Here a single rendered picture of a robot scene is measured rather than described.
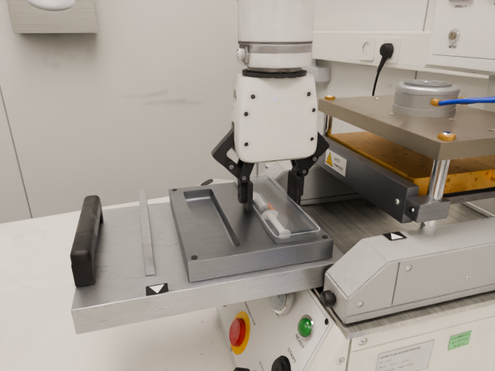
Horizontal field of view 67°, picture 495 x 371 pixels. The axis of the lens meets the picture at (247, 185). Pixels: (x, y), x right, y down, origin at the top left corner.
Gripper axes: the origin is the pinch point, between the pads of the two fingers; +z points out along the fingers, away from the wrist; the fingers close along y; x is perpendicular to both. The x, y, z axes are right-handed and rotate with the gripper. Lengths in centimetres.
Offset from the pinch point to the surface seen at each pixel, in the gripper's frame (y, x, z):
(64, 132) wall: -49, 144, 24
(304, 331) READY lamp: -0.3, -12.9, 11.7
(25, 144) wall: -65, 142, 28
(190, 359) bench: -12.0, 0.8, 26.5
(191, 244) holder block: -11.5, -6.7, 2.0
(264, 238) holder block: -3.4, -7.6, 2.0
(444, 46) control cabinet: 34.5, 12.0, -17.2
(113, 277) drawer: -20.0, -6.9, 4.6
